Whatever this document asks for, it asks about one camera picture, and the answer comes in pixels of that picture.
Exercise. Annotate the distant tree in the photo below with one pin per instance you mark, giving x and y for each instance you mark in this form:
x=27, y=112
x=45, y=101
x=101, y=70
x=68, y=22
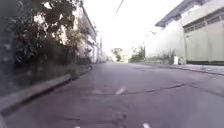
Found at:
x=117, y=54

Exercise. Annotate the distant bush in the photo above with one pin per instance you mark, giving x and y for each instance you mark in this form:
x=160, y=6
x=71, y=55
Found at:
x=138, y=55

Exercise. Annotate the pale building with overhang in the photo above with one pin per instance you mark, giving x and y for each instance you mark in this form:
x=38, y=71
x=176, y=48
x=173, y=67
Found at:
x=90, y=40

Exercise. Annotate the grey paved road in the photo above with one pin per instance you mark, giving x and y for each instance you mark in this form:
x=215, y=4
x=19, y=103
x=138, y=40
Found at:
x=140, y=100

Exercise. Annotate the concrete kerb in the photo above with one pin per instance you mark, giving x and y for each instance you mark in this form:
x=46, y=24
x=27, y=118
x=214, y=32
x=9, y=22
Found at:
x=33, y=91

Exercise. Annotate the large white building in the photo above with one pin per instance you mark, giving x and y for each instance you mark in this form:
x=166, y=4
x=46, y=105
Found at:
x=203, y=40

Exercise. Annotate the weeds by wall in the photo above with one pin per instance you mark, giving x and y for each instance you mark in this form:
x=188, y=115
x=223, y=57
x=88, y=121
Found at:
x=168, y=57

